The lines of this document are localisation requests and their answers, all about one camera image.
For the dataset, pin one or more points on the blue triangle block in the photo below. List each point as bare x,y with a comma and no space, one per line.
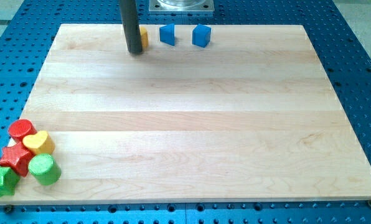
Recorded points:
167,34

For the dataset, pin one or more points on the red star block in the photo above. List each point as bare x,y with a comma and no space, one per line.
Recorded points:
17,157

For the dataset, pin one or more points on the blue perforated table plate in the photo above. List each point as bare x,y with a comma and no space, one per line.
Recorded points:
31,28

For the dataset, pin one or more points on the yellow heart block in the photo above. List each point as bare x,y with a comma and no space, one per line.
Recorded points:
39,143

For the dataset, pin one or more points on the red cylinder block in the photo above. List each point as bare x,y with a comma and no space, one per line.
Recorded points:
21,128

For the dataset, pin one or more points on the yellow block behind rod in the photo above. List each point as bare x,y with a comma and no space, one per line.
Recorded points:
144,37

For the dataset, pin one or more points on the wooden board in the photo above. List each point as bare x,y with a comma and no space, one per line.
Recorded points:
252,117

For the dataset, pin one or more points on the green star block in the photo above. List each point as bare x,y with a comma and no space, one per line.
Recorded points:
8,181

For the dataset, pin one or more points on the green cylinder block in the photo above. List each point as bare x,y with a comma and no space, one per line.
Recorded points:
44,169

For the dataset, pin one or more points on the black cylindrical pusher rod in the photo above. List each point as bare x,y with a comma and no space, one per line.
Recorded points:
130,22

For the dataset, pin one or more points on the blue cube block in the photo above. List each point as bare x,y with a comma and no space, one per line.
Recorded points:
201,35

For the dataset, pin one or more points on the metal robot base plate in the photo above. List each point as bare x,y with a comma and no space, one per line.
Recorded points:
188,6

